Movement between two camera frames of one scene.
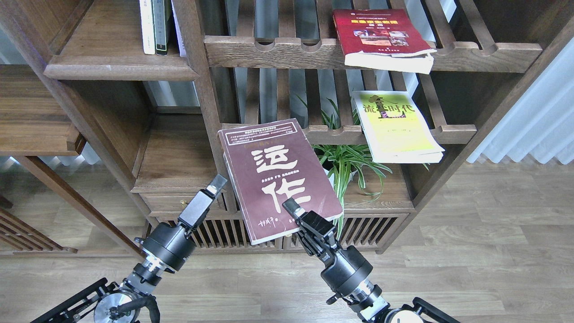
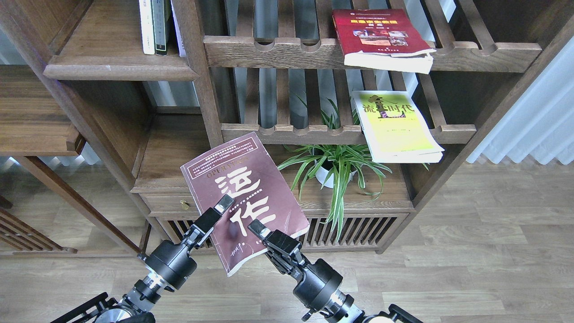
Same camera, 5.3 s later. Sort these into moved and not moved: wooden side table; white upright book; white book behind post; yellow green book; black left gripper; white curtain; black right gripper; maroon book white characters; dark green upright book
Moved: maroon book white characters; black right gripper; black left gripper
Not moved: dark green upright book; white book behind post; wooden side table; yellow green book; white upright book; white curtain
